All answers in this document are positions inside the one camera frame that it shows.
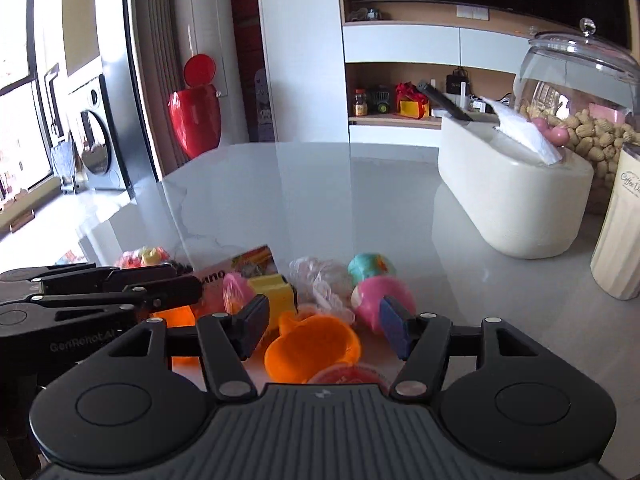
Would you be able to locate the glass jar with peanuts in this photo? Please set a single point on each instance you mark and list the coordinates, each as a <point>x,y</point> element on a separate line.
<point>590,87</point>

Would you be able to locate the red jelly cup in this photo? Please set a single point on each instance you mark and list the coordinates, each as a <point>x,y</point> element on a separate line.
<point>355,374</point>

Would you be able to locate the pink toy ball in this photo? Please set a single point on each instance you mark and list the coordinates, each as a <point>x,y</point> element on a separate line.
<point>368,294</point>

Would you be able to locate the orange plastic shell half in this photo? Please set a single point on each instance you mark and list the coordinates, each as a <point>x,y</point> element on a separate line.
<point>306,347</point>

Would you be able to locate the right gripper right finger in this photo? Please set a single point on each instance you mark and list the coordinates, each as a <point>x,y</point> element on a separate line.
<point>420,341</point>

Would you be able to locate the white tissue box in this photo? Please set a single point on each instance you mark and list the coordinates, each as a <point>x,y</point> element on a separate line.
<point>524,195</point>

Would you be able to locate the cream ribbed pitcher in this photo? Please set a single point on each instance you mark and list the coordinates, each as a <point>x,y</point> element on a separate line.
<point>615,261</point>

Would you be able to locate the yellow toy block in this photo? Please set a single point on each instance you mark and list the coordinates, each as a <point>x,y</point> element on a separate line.
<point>281,294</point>

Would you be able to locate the red snack card packet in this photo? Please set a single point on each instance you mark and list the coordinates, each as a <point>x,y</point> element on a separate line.
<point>252,264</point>

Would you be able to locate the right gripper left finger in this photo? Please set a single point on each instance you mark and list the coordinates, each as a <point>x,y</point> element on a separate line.
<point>226,341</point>

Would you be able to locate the teal toy ball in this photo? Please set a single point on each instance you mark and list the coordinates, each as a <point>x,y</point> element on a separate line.
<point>368,265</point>

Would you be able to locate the hawthorn lollipop snack packet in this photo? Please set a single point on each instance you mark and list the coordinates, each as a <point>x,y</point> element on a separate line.
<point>144,256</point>

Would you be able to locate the red gift box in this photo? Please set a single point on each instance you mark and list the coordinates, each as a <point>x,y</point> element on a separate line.
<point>411,102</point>

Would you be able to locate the small spice jar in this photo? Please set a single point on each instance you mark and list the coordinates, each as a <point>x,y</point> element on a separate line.
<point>360,102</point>

